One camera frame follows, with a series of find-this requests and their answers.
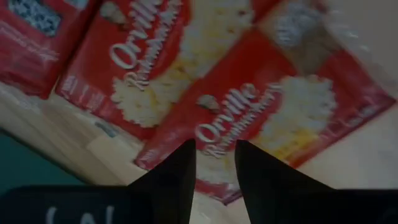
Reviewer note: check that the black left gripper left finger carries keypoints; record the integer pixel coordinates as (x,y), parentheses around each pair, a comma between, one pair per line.
(168,189)

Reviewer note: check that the red popcorn bag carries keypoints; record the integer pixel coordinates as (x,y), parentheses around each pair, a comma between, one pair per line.
(248,71)
(31,62)
(298,25)
(102,62)

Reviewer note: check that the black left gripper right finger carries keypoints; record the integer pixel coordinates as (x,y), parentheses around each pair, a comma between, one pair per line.
(273,193)

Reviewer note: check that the teal plastic basket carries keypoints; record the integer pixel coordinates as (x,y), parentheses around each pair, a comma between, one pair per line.
(25,165)

